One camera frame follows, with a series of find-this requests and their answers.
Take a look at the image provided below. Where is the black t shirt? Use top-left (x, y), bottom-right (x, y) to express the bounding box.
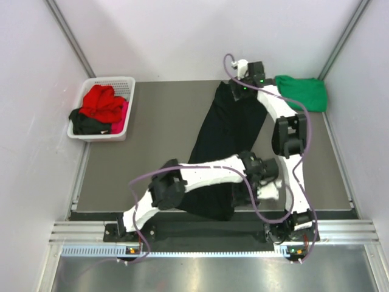
top-left (177, 82), bottom-right (267, 221)

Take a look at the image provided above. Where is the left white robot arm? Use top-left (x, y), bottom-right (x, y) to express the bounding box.
top-left (116, 151), bottom-right (282, 241)

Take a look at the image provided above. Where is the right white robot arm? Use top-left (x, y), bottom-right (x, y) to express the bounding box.
top-left (230, 59), bottom-right (315, 244)

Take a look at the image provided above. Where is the green folded t shirt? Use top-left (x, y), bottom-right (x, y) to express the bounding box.
top-left (275, 75), bottom-right (328, 113)

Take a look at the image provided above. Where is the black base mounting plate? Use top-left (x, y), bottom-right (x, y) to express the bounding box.
top-left (103, 220), bottom-right (320, 244)

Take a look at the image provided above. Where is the pink garment in basket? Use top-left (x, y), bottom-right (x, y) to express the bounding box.
top-left (109, 100), bottom-right (129, 134)

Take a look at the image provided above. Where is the red t shirt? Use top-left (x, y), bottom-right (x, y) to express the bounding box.
top-left (80, 85), bottom-right (126, 123)

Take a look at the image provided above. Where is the white plastic laundry basket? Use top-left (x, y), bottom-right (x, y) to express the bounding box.
top-left (67, 76), bottom-right (136, 142)

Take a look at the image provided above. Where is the black garment in basket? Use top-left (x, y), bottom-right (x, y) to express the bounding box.
top-left (69, 109), bottom-right (111, 135)

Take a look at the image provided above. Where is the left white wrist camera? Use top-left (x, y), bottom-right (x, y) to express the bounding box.
top-left (256, 179), bottom-right (283, 200)

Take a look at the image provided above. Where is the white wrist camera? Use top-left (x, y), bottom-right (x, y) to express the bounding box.
top-left (256, 179), bottom-right (283, 200)
top-left (231, 59), bottom-right (249, 80)

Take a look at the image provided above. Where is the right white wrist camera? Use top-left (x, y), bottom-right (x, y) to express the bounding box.
top-left (231, 59), bottom-right (249, 80)

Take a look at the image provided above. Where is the aluminium frame rail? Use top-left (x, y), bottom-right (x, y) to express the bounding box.
top-left (49, 220), bottom-right (379, 245)

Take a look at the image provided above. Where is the grey slotted cable duct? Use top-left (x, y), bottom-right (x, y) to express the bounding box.
top-left (61, 245), bottom-right (308, 258)

